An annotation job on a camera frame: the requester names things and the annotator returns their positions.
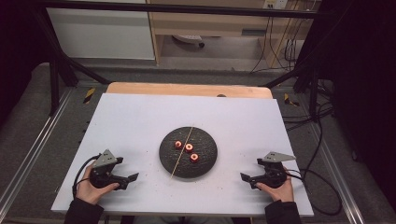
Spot thin bamboo skewer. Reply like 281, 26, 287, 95
169, 126, 194, 182

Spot yellow black tape strip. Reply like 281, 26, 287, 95
82, 87, 97, 105
283, 92, 301, 107

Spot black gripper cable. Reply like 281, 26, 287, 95
284, 119, 343, 217
71, 154, 103, 200

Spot black round plate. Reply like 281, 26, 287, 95
158, 126, 219, 179

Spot bundle of black floor cables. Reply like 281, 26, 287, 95
281, 78, 334, 133

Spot black metal frame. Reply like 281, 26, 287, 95
33, 0, 323, 119

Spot white wall socket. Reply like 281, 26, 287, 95
262, 0, 290, 10

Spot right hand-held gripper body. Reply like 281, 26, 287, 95
257, 151, 297, 189

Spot light wooden desk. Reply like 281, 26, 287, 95
146, 0, 319, 68

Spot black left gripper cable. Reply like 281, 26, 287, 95
71, 154, 103, 200

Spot bundle of hanging black cables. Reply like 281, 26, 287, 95
249, 16, 301, 75

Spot white caster foot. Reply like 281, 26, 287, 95
171, 34, 206, 49

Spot person's right hand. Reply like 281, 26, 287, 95
255, 166, 295, 203

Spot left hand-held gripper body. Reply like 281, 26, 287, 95
89, 148, 124, 189

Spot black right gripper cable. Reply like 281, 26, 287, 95
284, 119, 343, 217

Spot white cabinet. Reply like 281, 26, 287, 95
46, 0, 156, 61

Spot aluminium floor rail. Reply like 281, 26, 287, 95
306, 123, 366, 224
0, 88, 75, 213

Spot black curtain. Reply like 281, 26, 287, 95
0, 0, 52, 127
317, 0, 396, 214

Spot person's left hand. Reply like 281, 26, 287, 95
75, 164, 121, 206

